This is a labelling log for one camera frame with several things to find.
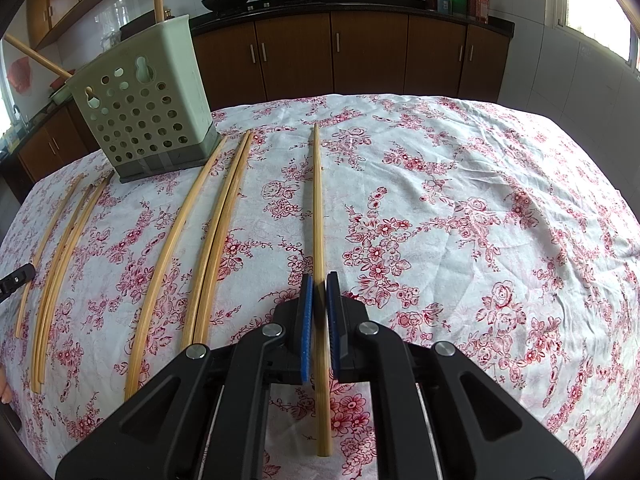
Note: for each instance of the green perforated chopstick holder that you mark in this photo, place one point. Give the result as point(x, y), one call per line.
point(145, 115)

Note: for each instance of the black kitchen countertop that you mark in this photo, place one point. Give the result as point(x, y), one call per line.
point(450, 19)

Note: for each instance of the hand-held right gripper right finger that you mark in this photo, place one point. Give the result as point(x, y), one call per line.
point(334, 330)

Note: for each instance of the red bag on wall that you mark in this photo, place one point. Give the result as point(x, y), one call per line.
point(19, 74)

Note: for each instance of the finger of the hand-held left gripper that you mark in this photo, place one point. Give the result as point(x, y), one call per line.
point(15, 281)

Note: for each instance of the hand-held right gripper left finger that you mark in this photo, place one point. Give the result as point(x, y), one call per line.
point(306, 325)

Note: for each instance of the red carton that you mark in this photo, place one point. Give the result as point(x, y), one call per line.
point(482, 6)

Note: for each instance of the sliding window beside sink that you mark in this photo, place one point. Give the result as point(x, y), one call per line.
point(4, 90)

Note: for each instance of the large bright window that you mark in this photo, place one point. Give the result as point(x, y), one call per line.
point(600, 0)

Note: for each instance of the green enamel basin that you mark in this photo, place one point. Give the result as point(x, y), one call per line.
point(59, 96)

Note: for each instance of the bunch of bamboo chopsticks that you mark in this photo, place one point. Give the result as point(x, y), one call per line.
point(172, 250)

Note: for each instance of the red floral tablecloth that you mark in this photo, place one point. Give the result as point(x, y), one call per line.
point(450, 220)

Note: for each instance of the brown lower kitchen cabinets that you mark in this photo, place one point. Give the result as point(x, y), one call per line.
point(300, 52)

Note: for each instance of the person's left hand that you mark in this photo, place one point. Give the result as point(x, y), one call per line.
point(3, 387)

